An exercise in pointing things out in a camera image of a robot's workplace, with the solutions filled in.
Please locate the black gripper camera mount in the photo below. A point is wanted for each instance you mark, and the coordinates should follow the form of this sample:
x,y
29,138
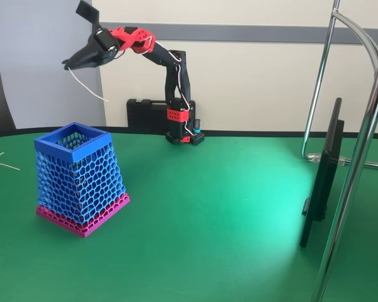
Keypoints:
x,y
87,11

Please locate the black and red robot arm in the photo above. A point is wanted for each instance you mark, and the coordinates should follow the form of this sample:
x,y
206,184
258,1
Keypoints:
x,y
176,75

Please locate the blue and pink mesh basket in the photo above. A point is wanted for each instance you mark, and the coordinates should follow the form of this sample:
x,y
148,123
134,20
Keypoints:
x,y
82,176

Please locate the chrome tube stand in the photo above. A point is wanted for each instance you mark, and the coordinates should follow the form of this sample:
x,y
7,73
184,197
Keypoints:
x,y
349,176

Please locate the black plastic tool case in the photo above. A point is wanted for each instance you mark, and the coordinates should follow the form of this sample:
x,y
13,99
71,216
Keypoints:
x,y
148,113

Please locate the black LED light panel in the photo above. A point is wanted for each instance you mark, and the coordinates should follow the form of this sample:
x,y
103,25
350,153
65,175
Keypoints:
x,y
326,176

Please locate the green cloth with black rim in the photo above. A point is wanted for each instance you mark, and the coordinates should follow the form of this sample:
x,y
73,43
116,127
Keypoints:
x,y
192,204

